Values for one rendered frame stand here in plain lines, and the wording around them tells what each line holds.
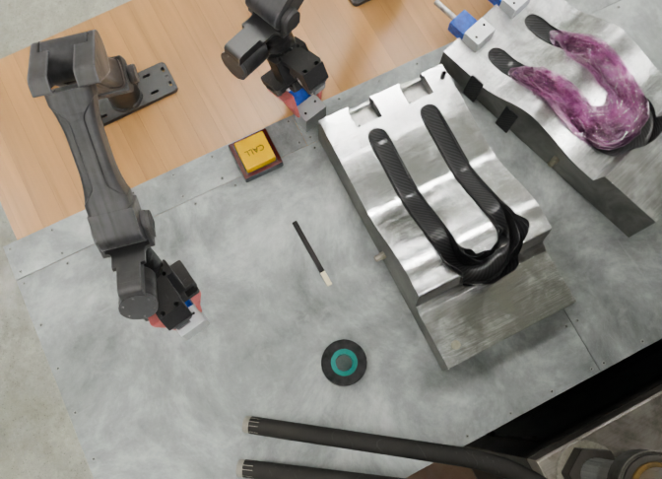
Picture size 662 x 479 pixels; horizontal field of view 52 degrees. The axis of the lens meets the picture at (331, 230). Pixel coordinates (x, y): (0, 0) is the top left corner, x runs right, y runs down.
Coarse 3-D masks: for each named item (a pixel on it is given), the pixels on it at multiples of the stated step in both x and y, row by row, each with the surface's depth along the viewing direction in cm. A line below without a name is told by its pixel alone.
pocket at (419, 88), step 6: (420, 78) 129; (408, 84) 129; (414, 84) 130; (420, 84) 130; (426, 84) 129; (402, 90) 130; (408, 90) 130; (414, 90) 130; (420, 90) 130; (426, 90) 130; (408, 96) 130; (414, 96) 130; (420, 96) 130; (408, 102) 130
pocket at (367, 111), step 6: (366, 102) 128; (372, 102) 128; (354, 108) 128; (360, 108) 128; (366, 108) 129; (372, 108) 129; (354, 114) 129; (360, 114) 129; (366, 114) 129; (372, 114) 129; (378, 114) 128; (354, 120) 128; (360, 120) 128; (366, 120) 128
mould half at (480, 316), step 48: (384, 96) 127; (432, 96) 127; (336, 144) 124; (432, 144) 125; (480, 144) 125; (384, 192) 123; (432, 192) 122; (528, 192) 118; (384, 240) 119; (480, 240) 115; (528, 240) 116; (432, 288) 113; (480, 288) 121; (528, 288) 121; (432, 336) 118; (480, 336) 119
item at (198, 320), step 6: (192, 306) 120; (192, 312) 120; (198, 312) 120; (192, 318) 119; (198, 318) 119; (204, 318) 119; (192, 324) 119; (198, 324) 119; (204, 324) 122; (180, 330) 119; (186, 330) 119; (192, 330) 120; (198, 330) 123; (186, 336) 121
